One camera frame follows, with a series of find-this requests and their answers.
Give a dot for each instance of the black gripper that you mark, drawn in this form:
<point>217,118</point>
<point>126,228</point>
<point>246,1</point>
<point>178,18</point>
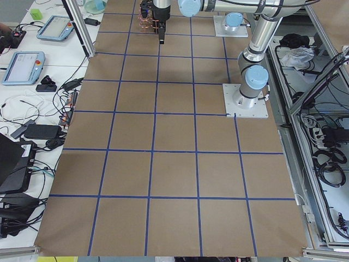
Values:
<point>158,16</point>

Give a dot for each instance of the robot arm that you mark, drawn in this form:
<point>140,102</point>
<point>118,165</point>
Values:
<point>254,75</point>
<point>270,12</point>

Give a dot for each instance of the green bowl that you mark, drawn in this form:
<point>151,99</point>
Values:
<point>95,6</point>

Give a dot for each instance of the teach pendant tablet far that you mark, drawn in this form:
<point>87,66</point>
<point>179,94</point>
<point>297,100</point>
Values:
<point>57,28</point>

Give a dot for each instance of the teach pendant tablet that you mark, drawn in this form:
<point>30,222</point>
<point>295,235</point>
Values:
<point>57,28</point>
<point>24,68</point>

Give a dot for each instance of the teach pendant tablet near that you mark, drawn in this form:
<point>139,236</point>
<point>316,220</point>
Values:
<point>24,68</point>

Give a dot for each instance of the black power brick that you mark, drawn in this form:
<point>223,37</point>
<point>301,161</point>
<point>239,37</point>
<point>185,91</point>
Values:
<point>42,131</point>

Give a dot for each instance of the black laptop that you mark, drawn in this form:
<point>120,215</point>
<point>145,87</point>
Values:
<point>16,160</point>

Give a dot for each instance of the copper wire wine basket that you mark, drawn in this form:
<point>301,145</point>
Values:
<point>147,21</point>

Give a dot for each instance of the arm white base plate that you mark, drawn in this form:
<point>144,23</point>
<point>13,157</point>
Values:
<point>230,25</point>
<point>236,105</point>

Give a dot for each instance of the aluminium frame post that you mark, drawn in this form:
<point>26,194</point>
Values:
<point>80,27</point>

